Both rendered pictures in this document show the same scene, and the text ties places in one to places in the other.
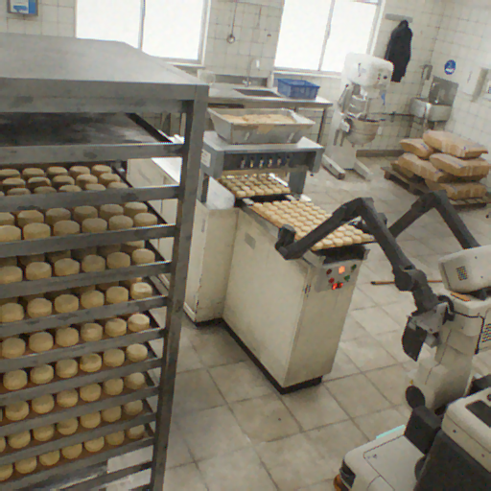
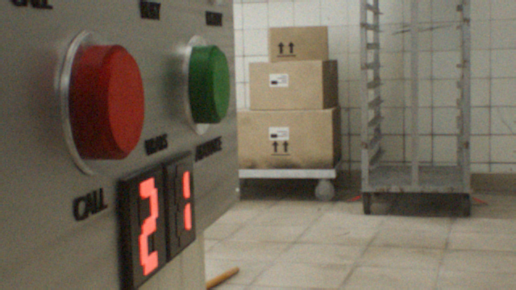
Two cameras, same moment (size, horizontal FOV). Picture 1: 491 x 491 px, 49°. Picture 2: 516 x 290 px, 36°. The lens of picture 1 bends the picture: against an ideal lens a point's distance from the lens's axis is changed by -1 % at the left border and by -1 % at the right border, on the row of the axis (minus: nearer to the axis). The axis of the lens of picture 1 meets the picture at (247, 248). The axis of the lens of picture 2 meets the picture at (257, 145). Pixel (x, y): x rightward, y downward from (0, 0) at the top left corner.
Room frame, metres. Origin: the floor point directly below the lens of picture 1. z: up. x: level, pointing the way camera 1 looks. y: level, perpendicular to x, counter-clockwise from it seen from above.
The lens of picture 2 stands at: (2.14, -0.32, 0.77)
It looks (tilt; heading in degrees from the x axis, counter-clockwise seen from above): 7 degrees down; 317
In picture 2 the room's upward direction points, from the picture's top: 2 degrees counter-clockwise
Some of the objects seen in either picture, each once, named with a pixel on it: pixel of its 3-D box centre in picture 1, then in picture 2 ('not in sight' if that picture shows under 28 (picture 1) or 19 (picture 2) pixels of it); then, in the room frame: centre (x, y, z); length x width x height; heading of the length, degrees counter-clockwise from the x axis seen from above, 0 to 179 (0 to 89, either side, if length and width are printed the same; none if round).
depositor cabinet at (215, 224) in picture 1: (205, 223); not in sight; (3.46, 0.32, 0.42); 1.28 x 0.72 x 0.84; 35
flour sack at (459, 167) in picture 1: (461, 163); not in sight; (6.19, -2.28, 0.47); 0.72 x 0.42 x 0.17; 126
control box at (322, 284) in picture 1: (337, 275); (106, 64); (2.36, -0.46, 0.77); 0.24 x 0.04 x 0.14; 125
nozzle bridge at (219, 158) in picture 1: (253, 167); not in sight; (3.07, 0.04, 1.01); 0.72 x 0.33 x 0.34; 125
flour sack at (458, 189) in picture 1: (456, 186); not in sight; (6.19, -2.32, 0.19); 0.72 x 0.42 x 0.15; 125
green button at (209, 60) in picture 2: not in sight; (201, 84); (2.38, -0.51, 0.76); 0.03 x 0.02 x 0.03; 125
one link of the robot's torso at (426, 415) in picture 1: (428, 410); not in sight; (1.74, -0.84, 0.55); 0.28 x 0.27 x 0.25; 126
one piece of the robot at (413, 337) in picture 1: (437, 327); not in sight; (1.88, -0.82, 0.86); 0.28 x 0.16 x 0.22; 126
